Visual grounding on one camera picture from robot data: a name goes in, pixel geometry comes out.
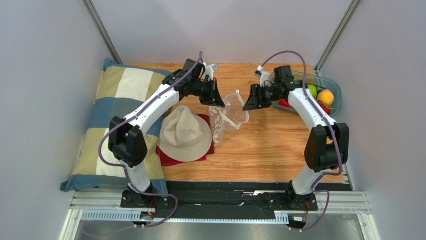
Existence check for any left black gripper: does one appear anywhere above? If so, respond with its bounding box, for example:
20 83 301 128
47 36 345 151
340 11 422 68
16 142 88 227
190 77 225 108

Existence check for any clear polka dot zip bag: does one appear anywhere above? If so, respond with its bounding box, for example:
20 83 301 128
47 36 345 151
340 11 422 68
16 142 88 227
208 89 250 147

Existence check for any red apple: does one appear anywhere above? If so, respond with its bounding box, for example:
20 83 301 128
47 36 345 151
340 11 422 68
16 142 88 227
278 99 292 109

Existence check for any green apple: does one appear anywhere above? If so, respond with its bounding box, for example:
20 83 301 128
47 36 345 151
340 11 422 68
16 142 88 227
307 84 318 99

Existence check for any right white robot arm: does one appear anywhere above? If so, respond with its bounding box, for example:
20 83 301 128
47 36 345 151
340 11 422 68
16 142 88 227
243 65 350 210

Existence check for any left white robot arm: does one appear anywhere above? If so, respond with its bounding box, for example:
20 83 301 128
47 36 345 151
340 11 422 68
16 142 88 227
101 59 225 208

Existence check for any beige bucket hat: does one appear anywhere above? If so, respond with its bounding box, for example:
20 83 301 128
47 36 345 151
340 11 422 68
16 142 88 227
157 106 213 163

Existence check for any grey transparent plastic container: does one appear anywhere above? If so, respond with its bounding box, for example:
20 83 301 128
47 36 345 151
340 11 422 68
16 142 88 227
271 71 342 117

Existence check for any green cucumber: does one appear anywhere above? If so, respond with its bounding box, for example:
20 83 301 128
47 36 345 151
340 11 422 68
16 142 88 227
314 85 327 94

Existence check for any orange fruit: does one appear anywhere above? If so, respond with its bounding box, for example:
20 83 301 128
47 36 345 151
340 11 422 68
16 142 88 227
317 89 335 107

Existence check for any red strawberry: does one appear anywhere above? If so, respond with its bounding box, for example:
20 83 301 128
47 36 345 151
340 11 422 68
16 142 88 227
317 101 332 116

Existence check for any dark red cloth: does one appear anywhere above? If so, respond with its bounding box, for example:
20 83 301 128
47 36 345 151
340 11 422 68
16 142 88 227
156 114 215 167

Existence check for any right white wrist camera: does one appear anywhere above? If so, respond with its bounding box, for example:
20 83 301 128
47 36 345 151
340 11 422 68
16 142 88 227
255 65 272 87

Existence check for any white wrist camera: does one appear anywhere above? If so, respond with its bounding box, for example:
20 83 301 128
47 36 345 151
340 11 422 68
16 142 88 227
201 62 219 82
255 65 272 87

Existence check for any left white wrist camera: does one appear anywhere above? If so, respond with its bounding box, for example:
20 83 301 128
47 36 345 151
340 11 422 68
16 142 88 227
201 62 219 82

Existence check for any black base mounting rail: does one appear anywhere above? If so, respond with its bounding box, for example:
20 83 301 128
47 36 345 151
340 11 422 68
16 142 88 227
120 180 354 221

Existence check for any right aluminium frame post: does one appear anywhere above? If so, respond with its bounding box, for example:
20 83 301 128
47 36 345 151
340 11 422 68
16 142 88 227
314 0 363 76

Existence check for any aluminium frame post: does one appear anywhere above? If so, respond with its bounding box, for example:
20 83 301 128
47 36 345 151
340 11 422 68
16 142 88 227
314 0 363 76
81 0 123 64

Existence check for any aluminium base frame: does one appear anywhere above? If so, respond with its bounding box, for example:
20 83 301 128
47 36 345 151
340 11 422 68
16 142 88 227
59 164 381 240

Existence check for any left aluminium frame post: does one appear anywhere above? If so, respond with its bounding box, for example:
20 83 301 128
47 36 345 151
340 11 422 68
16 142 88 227
81 0 123 64

